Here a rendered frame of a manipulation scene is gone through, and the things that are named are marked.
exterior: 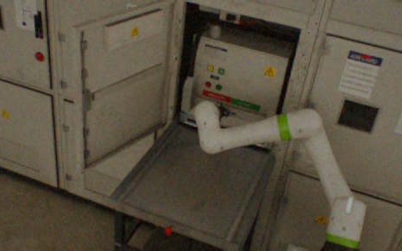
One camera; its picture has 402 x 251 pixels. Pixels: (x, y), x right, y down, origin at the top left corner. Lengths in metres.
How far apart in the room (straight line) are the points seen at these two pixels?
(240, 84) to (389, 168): 0.84
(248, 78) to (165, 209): 0.79
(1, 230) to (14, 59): 1.08
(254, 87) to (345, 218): 0.85
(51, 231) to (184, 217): 1.32
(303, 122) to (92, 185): 1.67
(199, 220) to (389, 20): 1.17
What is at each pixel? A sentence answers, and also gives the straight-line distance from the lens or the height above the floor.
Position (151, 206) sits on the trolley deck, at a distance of 2.15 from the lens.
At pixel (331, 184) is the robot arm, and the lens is 2.14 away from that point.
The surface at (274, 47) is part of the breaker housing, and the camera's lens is 2.43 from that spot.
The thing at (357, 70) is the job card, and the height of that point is 1.45.
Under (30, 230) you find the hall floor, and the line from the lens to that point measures 3.27.
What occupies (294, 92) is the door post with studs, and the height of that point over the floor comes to 1.25.
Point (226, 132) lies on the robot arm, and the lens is 2.08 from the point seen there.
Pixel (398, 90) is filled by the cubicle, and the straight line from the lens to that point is 2.26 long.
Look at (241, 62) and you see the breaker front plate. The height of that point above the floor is 1.31.
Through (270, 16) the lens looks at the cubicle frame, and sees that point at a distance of 2.23.
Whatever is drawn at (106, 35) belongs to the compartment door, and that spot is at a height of 1.50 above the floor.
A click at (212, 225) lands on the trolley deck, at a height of 0.85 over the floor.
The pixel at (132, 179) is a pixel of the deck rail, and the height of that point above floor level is 0.85.
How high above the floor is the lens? 2.33
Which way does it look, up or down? 33 degrees down
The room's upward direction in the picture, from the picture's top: 8 degrees clockwise
